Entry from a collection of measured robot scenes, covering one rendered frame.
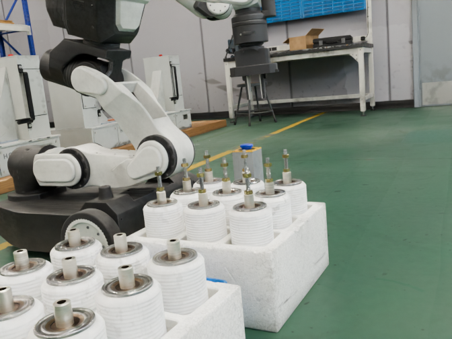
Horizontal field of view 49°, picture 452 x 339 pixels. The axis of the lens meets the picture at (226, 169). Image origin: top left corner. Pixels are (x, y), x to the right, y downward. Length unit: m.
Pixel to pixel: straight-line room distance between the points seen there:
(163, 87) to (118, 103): 3.33
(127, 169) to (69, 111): 2.36
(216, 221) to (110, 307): 0.46
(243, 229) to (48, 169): 0.91
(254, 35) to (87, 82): 0.62
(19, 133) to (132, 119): 1.98
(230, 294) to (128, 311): 0.21
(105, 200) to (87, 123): 2.36
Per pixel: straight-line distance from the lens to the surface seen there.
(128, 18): 1.63
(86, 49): 1.66
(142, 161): 1.53
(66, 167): 1.73
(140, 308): 0.72
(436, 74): 6.10
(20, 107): 3.46
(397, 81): 6.14
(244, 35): 1.25
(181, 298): 0.81
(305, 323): 1.13
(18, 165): 1.93
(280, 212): 1.17
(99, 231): 1.44
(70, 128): 3.91
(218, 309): 0.83
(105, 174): 1.69
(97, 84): 1.61
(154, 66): 4.96
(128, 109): 1.59
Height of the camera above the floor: 0.54
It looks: 11 degrees down
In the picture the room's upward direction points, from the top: 5 degrees counter-clockwise
